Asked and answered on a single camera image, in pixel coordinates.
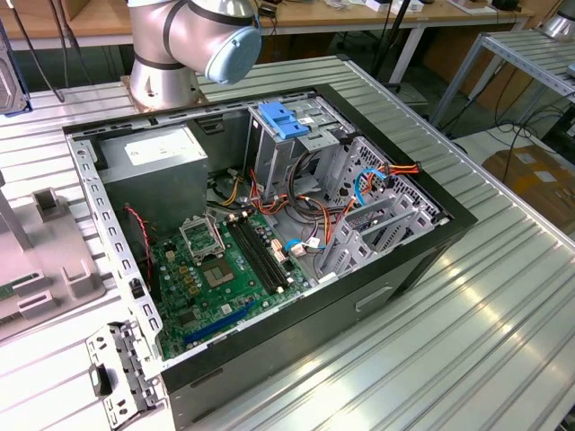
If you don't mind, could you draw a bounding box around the blue data wire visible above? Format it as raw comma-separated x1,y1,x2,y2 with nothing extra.
352,165,388,208

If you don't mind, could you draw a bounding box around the orange yellow power wire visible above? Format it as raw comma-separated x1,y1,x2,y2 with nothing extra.
367,162,421,190

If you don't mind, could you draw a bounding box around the perforated metal disk bay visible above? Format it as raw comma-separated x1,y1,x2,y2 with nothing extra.
314,136,452,285

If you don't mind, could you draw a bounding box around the black RAM slot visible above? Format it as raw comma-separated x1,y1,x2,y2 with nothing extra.
236,213,291,291
226,217,280,296

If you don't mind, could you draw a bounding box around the grey metal drive cage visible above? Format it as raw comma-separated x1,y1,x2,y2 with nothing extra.
244,95,356,203

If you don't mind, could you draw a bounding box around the CPU socket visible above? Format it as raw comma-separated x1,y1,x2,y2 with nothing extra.
199,258,238,289

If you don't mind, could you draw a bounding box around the green motherboard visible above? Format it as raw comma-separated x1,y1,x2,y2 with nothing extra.
150,210,315,360

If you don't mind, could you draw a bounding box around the metal socket cover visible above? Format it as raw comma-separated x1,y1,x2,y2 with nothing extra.
178,215,226,263

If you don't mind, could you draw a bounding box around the blue plastic drive latch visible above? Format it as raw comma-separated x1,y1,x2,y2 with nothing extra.
259,102,311,141

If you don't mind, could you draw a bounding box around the black open PC case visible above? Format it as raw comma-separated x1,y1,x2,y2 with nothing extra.
61,83,478,431

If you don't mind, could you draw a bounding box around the blue expansion slot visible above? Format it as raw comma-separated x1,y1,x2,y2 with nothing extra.
181,299,258,347

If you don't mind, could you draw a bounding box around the grey power supply box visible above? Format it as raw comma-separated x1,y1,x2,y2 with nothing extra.
96,124,210,230

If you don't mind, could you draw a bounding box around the black tripod stand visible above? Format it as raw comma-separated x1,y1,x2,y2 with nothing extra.
371,0,412,89

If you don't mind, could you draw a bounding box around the grey parts rack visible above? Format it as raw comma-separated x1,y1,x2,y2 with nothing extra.
0,169,109,343

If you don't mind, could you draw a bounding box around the brown cardboard box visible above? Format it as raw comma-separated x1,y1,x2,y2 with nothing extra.
481,143,575,237

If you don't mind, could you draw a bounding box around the metal slat side table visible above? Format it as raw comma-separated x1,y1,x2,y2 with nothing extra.
429,30,575,131

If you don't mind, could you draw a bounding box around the green RAM stick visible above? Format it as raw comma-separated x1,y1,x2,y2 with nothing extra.
0,272,40,302

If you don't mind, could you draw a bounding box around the orange black wire bundle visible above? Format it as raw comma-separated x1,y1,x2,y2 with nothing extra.
246,168,358,255

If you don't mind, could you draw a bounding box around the brown square base plate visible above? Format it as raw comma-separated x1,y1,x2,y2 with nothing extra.
119,75,206,113

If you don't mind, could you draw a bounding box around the wooden desk white frame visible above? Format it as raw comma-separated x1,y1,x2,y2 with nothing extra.
0,0,535,86

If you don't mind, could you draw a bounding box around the metal expansion slot bracket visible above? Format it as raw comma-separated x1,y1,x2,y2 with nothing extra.
84,319,166,427

